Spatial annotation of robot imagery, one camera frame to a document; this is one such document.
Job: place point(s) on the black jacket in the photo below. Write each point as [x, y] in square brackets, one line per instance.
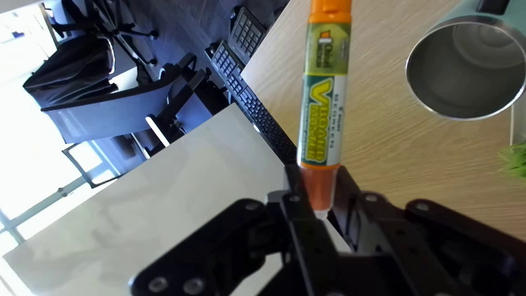
[66, 71]

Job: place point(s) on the white partition panel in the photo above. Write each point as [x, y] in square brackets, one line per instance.
[164, 219]

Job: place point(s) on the orange marker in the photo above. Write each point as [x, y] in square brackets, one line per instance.
[322, 109]

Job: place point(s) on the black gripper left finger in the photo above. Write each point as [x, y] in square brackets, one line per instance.
[240, 241]

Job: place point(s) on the small green potted plant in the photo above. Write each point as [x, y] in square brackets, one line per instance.
[515, 162]

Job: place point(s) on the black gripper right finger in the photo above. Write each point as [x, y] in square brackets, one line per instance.
[427, 247]

